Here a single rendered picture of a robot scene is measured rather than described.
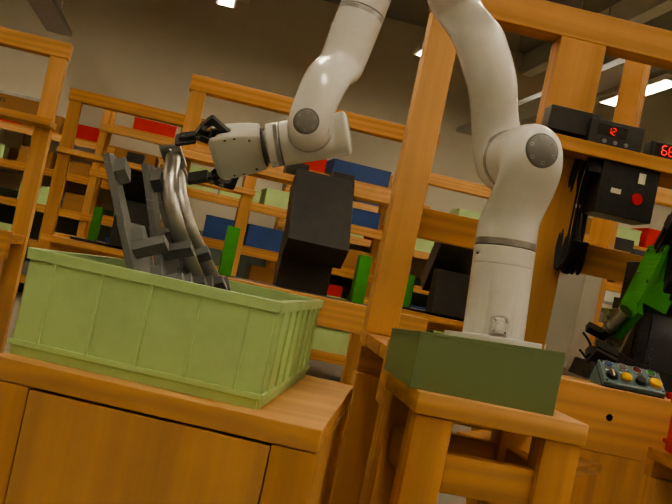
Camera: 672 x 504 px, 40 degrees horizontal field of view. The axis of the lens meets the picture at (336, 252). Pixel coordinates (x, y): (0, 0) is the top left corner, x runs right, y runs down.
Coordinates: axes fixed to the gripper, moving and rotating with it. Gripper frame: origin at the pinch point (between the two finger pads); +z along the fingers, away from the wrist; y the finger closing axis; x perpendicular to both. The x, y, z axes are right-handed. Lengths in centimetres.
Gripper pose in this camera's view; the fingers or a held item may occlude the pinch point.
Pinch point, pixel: (186, 159)
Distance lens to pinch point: 179.9
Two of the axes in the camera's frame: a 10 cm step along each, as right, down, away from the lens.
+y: -1.5, -7.3, -6.7
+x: 0.6, 6.7, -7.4
